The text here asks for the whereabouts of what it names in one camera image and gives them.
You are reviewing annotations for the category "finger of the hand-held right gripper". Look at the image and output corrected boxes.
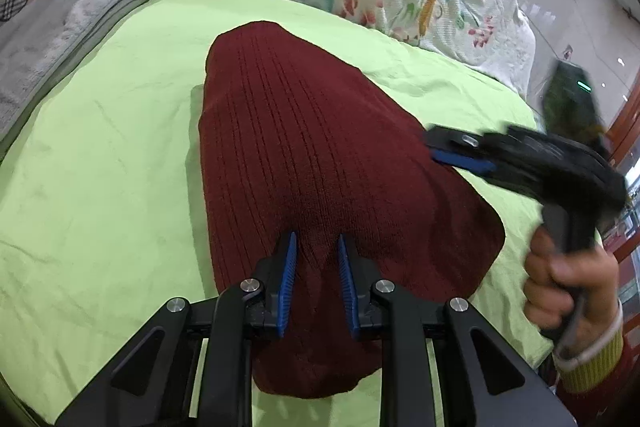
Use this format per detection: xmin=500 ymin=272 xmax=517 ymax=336
xmin=424 ymin=126 xmax=498 ymax=176

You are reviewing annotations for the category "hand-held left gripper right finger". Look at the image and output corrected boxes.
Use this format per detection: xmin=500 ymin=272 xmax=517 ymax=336
xmin=336 ymin=233 xmax=578 ymax=427

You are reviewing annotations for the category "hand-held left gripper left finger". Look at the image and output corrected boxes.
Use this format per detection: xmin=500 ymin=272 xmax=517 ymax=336
xmin=54 ymin=231 xmax=299 ymax=427

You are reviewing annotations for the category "dark red knit sweater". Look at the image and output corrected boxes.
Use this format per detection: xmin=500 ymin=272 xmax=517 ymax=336
xmin=198 ymin=21 xmax=506 ymax=400

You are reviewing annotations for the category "person's right forearm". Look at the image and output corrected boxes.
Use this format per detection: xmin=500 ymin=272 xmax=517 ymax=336
xmin=550 ymin=297 xmax=640 ymax=413

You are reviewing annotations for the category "person's right hand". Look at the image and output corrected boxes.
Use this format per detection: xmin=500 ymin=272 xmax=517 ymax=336
xmin=524 ymin=227 xmax=622 ymax=338

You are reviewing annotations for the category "light green bed sheet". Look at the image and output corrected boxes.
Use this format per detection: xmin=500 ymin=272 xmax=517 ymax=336
xmin=0 ymin=0 xmax=556 ymax=426

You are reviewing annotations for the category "grey folded blanket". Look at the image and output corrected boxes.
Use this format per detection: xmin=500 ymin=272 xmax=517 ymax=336
xmin=0 ymin=0 xmax=162 ymax=142

